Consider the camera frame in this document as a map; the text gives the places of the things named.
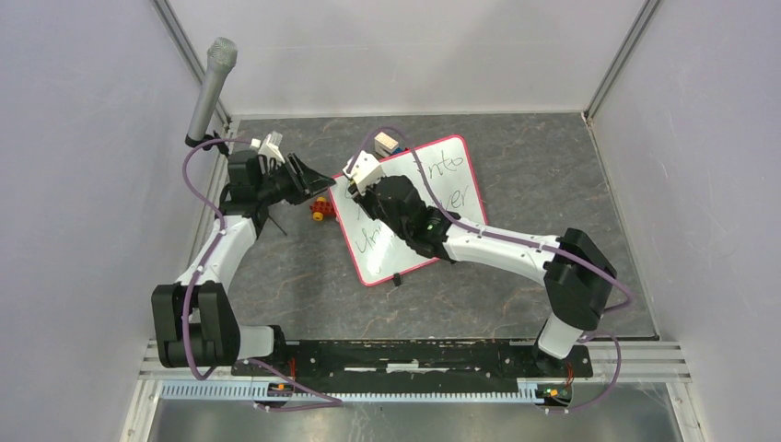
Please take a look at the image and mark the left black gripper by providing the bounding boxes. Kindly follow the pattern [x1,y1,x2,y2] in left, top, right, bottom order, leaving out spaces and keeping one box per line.
[255,152,335,206]

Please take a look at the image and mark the pink framed whiteboard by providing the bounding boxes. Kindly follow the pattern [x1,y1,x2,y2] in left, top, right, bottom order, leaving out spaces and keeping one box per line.
[326,134,491,288]

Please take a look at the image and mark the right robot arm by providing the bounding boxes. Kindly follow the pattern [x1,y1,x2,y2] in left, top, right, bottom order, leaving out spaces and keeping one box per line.
[350,176,616,376]

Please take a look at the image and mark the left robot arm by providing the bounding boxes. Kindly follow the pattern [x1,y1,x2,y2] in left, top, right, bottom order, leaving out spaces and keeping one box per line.
[151,150,335,378]

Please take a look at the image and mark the red toy block car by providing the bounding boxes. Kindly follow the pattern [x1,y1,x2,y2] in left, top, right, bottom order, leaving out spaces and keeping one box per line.
[309,196,337,222]

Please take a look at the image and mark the red toy block boat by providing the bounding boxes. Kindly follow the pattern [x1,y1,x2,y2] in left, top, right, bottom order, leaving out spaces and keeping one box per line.
[373,132,405,158]

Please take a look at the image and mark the grey microphone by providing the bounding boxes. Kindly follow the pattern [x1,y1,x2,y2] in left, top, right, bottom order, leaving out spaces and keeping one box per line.
[185,37,239,147]

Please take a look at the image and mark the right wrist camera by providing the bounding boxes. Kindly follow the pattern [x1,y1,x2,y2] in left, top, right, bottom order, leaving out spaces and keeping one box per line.
[343,151,386,197]

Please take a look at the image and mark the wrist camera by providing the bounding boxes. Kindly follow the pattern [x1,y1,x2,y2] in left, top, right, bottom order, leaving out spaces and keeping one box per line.
[250,131,286,169]
[343,151,386,197]

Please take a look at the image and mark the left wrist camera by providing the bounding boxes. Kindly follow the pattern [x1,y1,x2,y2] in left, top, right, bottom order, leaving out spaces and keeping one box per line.
[250,131,286,169]

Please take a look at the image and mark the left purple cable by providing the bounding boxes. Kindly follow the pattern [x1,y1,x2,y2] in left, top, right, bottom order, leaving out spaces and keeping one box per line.
[182,138,254,382]

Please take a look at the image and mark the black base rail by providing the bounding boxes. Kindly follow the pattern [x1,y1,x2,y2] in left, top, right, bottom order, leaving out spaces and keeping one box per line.
[231,339,594,412]

